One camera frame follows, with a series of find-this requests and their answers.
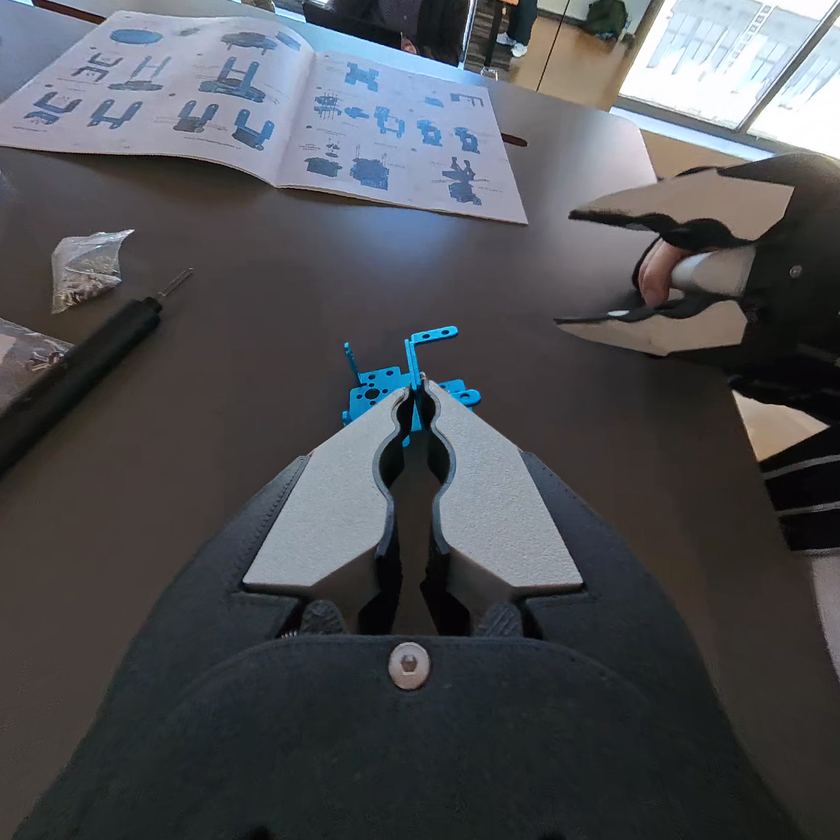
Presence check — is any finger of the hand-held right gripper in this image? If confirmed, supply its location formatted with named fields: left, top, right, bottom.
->
left=553, top=294, right=750, bottom=360
left=568, top=171, right=798, bottom=252

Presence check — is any dark green backpack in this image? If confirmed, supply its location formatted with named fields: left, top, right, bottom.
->
left=583, top=0, right=630, bottom=38

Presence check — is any blue metal bracket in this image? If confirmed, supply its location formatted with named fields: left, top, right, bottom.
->
left=341, top=326, right=481, bottom=448

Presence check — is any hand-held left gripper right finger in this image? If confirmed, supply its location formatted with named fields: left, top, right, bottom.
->
left=422, top=381, right=585, bottom=636

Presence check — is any crumpled clear screw bag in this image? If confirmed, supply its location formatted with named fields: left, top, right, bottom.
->
left=51, top=230, right=135, bottom=315

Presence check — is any black electric screwdriver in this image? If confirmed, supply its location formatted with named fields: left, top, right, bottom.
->
left=0, top=267, right=194, bottom=475

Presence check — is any instruction booklet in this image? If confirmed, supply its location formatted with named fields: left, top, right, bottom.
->
left=0, top=10, right=529, bottom=226

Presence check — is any dark desk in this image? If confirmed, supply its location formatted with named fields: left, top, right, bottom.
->
left=0, top=0, right=840, bottom=840

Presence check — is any person's right forearm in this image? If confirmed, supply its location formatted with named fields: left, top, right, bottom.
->
left=728, top=354, right=840, bottom=427

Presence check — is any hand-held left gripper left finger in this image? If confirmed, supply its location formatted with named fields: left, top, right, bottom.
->
left=241, top=387, right=412, bottom=636

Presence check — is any person's right hand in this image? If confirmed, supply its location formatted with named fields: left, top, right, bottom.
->
left=633, top=239, right=691, bottom=309

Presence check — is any flat clear screw bag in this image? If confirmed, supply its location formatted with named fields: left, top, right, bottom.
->
left=0, top=317, right=74, bottom=412

